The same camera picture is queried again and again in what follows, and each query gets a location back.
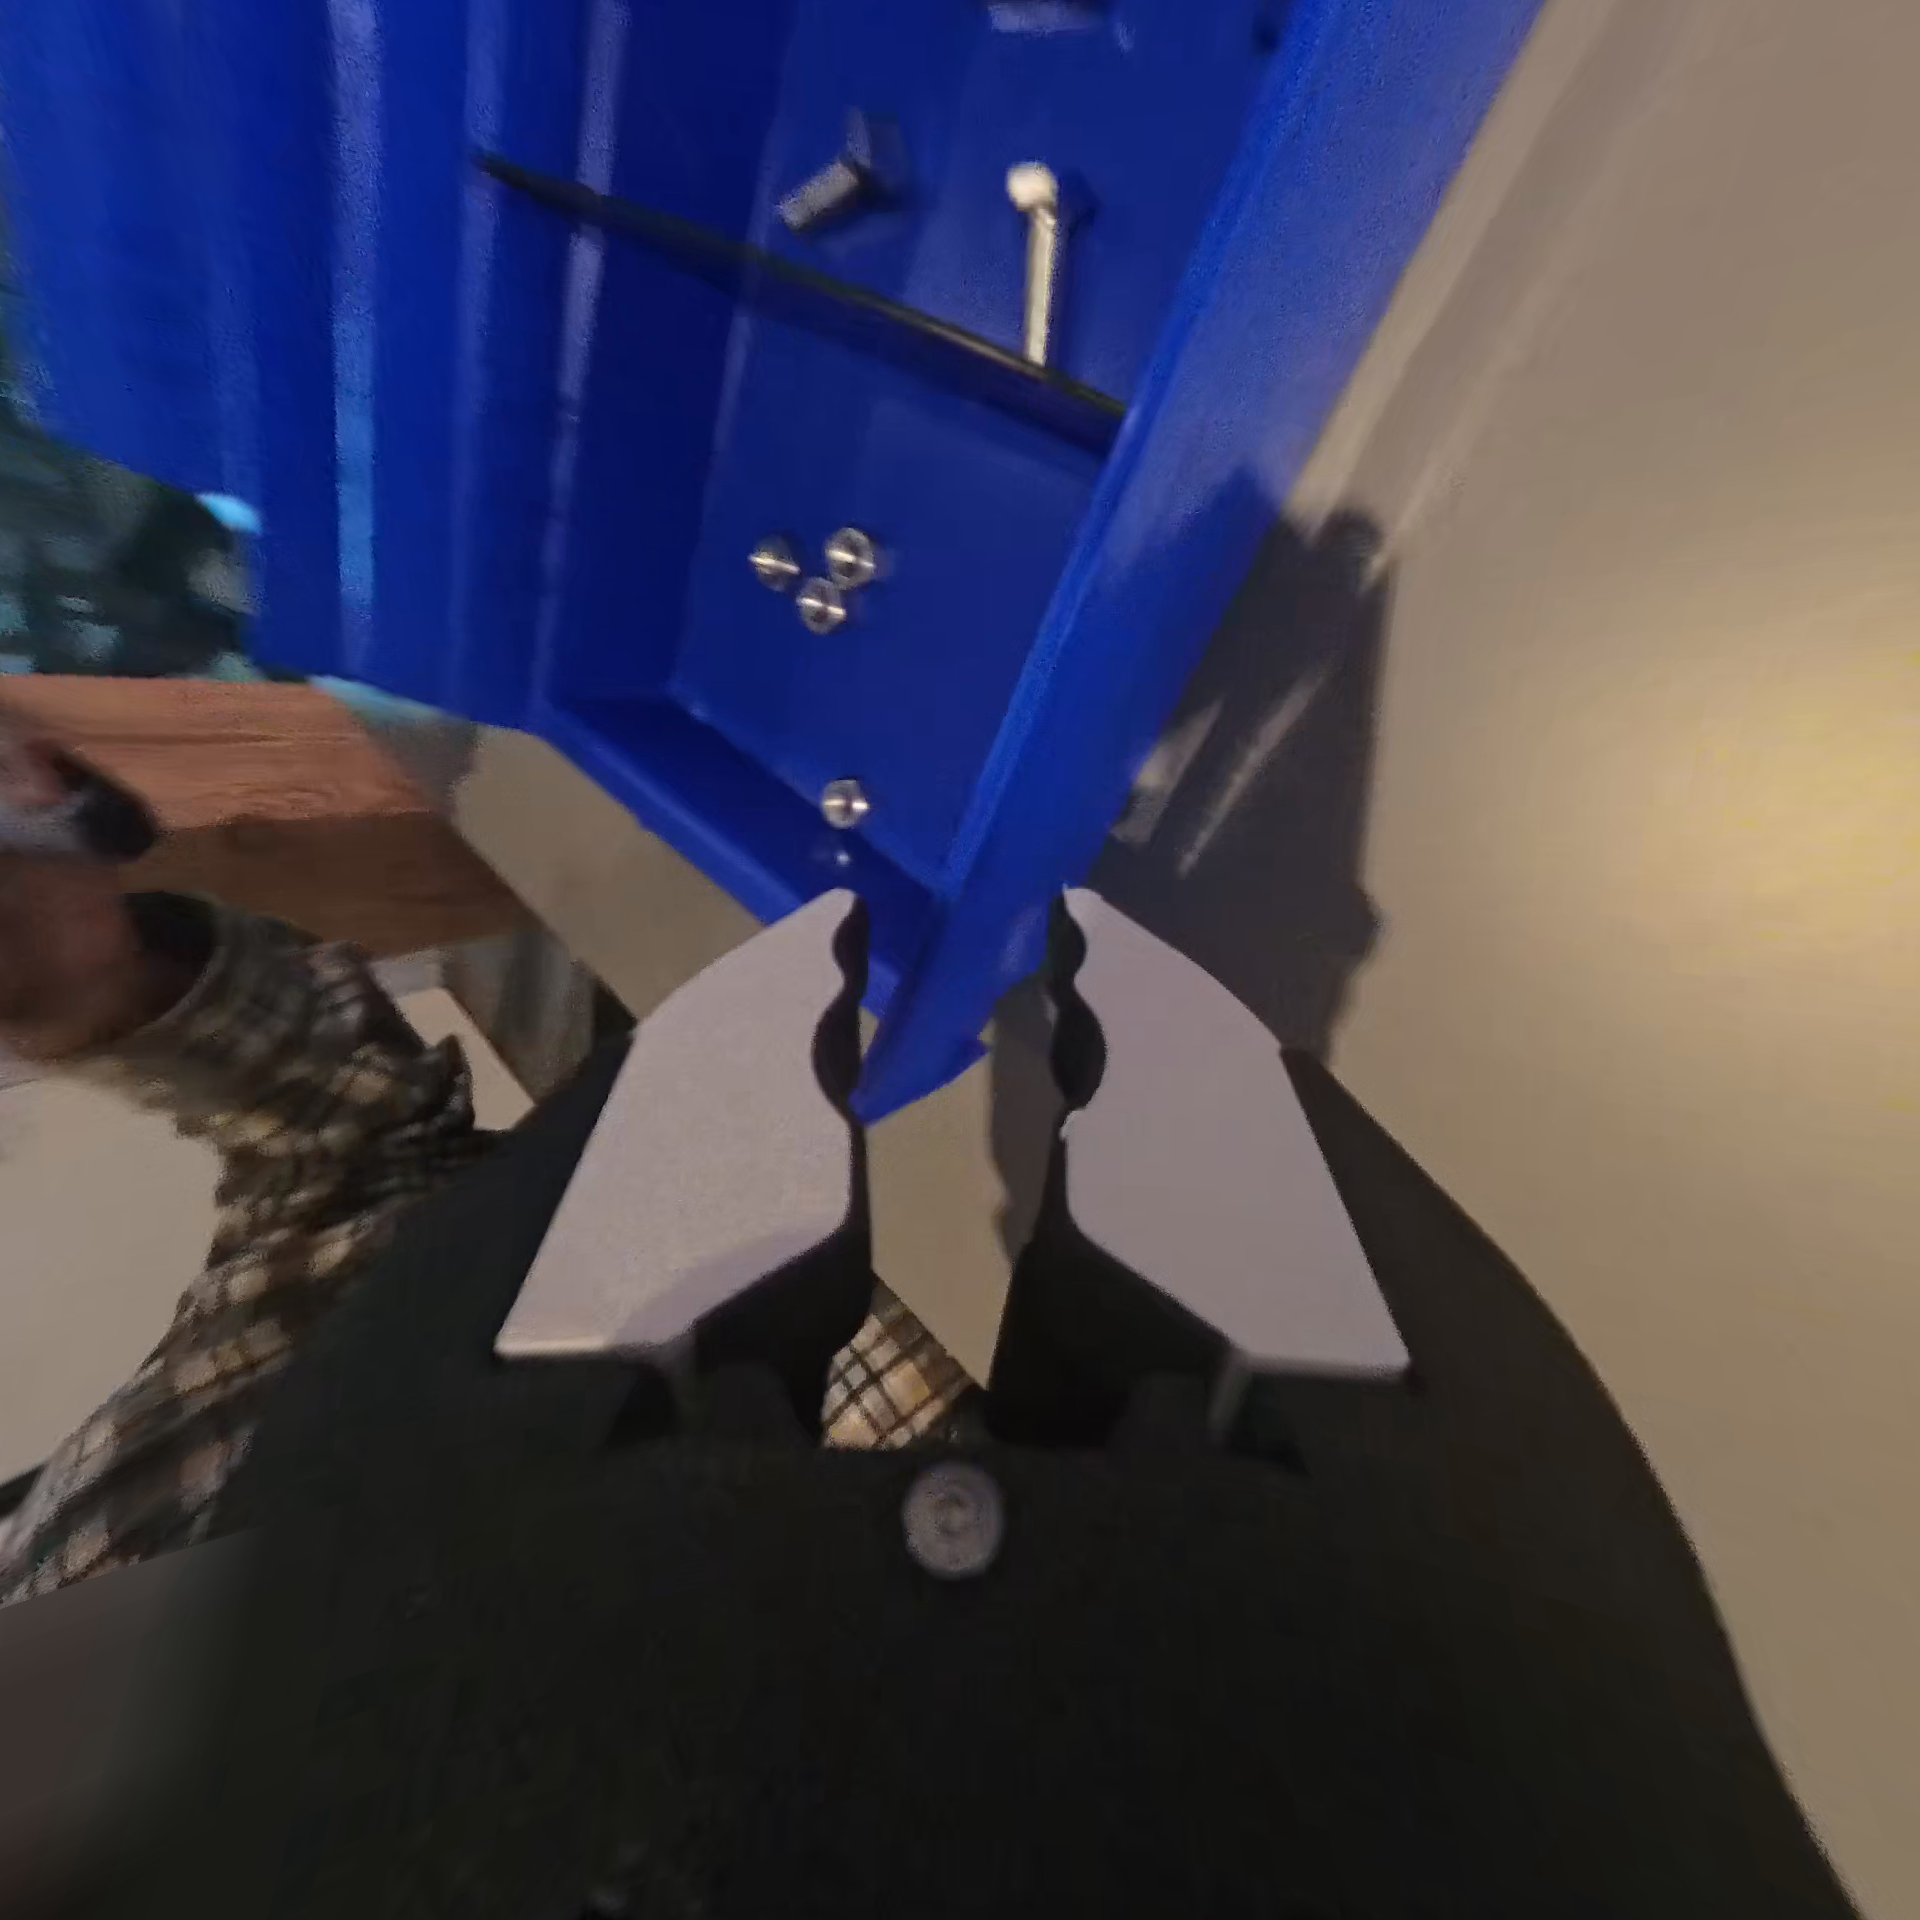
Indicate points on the person's left forearm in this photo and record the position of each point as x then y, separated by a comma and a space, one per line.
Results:
299, 1080

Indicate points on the wooden post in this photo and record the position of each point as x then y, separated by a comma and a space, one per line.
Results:
299, 811

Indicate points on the steel hex bolt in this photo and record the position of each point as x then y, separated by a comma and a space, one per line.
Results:
856, 166
1039, 285

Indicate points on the black bin divider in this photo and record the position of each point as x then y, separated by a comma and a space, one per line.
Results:
809, 285

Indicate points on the blue plastic bin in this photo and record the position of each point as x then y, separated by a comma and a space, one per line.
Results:
375, 300

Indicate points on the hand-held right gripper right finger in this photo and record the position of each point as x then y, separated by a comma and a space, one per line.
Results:
1231, 1200

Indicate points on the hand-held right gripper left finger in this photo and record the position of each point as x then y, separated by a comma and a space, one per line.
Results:
704, 1186

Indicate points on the person's left hand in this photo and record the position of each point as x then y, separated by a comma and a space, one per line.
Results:
76, 975

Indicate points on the steel hex nut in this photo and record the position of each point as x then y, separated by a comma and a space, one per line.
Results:
772, 563
844, 804
820, 607
850, 552

